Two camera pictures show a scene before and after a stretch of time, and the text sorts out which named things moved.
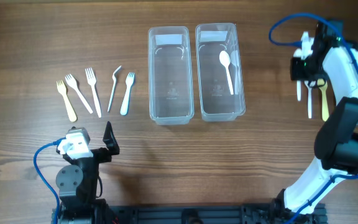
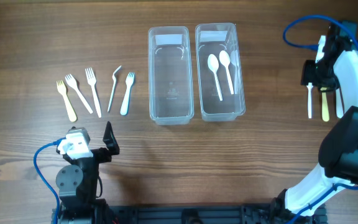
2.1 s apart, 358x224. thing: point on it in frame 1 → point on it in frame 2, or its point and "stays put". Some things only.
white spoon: (225, 59) stays put
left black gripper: (105, 155) stays put
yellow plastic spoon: (323, 86) stays put
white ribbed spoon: (299, 89) → (214, 65)
